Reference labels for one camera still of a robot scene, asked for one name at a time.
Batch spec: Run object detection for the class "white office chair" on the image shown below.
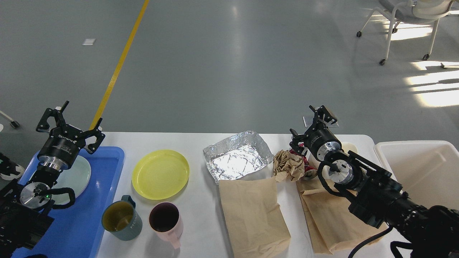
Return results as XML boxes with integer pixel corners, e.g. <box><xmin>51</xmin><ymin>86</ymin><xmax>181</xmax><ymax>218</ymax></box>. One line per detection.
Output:
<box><xmin>356</xmin><ymin>0</ymin><xmax>454</xmax><ymax>66</ymax></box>

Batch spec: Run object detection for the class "brown paper bag right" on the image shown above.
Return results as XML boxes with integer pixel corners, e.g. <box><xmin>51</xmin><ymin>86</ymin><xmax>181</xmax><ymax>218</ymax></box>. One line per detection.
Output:
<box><xmin>296</xmin><ymin>178</ymin><xmax>388</xmax><ymax>255</ymax></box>

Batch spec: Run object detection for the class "pink mug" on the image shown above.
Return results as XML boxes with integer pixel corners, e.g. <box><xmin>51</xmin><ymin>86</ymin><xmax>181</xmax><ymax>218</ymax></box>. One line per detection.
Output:
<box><xmin>148</xmin><ymin>201</ymin><xmax>184</xmax><ymax>249</ymax></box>

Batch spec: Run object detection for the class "aluminium foil tray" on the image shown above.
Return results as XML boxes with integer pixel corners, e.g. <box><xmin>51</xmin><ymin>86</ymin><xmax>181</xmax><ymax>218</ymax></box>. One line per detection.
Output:
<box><xmin>202</xmin><ymin>130</ymin><xmax>274</xmax><ymax>184</ymax></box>

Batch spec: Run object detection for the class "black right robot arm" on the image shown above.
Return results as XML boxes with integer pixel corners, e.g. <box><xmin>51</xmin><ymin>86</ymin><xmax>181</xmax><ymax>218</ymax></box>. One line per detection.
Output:
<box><xmin>289</xmin><ymin>105</ymin><xmax>459</xmax><ymax>258</ymax></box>

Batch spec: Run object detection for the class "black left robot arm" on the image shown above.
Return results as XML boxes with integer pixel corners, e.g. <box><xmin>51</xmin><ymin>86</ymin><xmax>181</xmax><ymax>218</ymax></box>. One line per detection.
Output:
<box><xmin>0</xmin><ymin>101</ymin><xmax>105</xmax><ymax>258</ymax></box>

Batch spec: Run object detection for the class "flat brown paper bag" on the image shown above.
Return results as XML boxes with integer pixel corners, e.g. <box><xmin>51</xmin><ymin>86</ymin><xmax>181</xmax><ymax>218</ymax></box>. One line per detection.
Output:
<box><xmin>219</xmin><ymin>177</ymin><xmax>291</xmax><ymax>258</ymax></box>

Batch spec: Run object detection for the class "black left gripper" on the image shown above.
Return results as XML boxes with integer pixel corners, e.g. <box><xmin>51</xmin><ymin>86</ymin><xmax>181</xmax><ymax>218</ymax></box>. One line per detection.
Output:
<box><xmin>36</xmin><ymin>101</ymin><xmax>106</xmax><ymax>169</ymax></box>

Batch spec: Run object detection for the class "white plastic bin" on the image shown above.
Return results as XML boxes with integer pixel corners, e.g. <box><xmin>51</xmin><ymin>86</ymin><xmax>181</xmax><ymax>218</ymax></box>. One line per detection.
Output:
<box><xmin>374</xmin><ymin>140</ymin><xmax>459</xmax><ymax>210</ymax></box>

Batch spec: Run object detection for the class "chair caster leg left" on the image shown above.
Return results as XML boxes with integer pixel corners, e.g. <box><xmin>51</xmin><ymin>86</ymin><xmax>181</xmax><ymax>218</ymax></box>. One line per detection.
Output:
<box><xmin>0</xmin><ymin>110</ymin><xmax>20</xmax><ymax>129</ymax></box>

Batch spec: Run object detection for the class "teal mug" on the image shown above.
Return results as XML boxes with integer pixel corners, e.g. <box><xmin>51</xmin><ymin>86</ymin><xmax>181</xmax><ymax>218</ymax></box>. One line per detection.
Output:
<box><xmin>101</xmin><ymin>195</ymin><xmax>143</xmax><ymax>241</ymax></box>

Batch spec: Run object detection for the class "crumpled brown paper ball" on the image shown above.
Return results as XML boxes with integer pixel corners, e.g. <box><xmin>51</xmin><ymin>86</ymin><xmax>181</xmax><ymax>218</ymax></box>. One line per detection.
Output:
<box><xmin>273</xmin><ymin>150</ymin><xmax>305</xmax><ymax>182</ymax></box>

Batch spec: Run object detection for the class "crushed red can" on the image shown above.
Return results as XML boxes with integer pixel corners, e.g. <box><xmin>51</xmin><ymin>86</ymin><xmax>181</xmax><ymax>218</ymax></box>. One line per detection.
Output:
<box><xmin>289</xmin><ymin>143</ymin><xmax>317</xmax><ymax>180</ymax></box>

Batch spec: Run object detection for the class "black white sneaker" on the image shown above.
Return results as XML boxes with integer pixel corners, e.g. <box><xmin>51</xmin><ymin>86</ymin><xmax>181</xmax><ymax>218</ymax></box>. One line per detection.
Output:
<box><xmin>0</xmin><ymin>153</ymin><xmax>25</xmax><ymax>180</ymax></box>

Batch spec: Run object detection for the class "blue plastic tray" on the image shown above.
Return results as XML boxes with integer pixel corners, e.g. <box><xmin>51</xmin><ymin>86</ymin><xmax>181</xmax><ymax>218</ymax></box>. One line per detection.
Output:
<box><xmin>13</xmin><ymin>147</ymin><xmax>124</xmax><ymax>258</ymax></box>

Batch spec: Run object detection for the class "yellow plastic plate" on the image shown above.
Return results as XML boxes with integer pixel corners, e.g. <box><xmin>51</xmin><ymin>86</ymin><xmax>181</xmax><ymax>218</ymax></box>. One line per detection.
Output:
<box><xmin>132</xmin><ymin>149</ymin><xmax>190</xmax><ymax>200</ymax></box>

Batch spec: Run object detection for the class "white paper cup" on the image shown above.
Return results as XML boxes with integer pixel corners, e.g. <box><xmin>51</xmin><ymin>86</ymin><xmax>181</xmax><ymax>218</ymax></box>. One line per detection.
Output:
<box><xmin>341</xmin><ymin>142</ymin><xmax>359</xmax><ymax>154</ymax></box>

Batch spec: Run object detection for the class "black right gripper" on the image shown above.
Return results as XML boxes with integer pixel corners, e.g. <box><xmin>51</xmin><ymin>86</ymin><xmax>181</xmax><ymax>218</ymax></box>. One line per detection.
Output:
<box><xmin>289</xmin><ymin>105</ymin><xmax>342</xmax><ymax>162</ymax></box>

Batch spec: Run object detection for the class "pale green plate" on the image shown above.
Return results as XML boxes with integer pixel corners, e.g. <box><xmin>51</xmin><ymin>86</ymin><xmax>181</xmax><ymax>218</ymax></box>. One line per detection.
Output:
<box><xmin>20</xmin><ymin>156</ymin><xmax>91</xmax><ymax>209</ymax></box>

